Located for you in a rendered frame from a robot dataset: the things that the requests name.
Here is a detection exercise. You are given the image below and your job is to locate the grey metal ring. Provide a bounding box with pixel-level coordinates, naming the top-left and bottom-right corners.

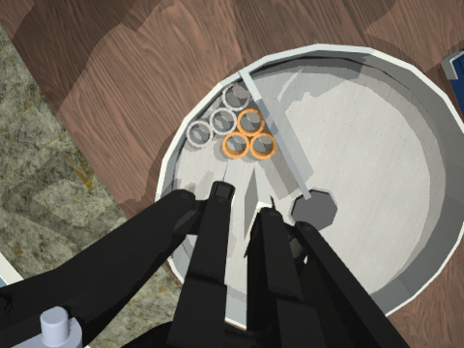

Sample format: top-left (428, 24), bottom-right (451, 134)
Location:
top-left (222, 82), bottom-right (250, 111)
top-left (187, 118), bottom-right (215, 147)
top-left (210, 106), bottom-right (238, 135)

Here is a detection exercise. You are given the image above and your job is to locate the bronze bushing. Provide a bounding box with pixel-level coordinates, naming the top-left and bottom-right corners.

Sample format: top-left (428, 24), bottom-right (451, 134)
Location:
top-left (222, 129), bottom-right (249, 159)
top-left (237, 107), bottom-right (264, 136)
top-left (249, 130), bottom-right (276, 160)

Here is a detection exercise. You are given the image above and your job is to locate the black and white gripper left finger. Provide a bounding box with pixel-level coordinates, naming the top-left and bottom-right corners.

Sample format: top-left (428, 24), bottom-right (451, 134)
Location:
top-left (0, 159), bottom-right (238, 348)

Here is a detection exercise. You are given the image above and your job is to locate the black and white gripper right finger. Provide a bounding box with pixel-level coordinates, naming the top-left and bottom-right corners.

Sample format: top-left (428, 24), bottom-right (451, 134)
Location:
top-left (244, 166), bottom-right (410, 348)

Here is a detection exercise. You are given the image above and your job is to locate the blue plastic crate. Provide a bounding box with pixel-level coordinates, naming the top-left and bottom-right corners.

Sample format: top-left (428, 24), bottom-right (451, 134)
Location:
top-left (441, 48), bottom-right (464, 117)

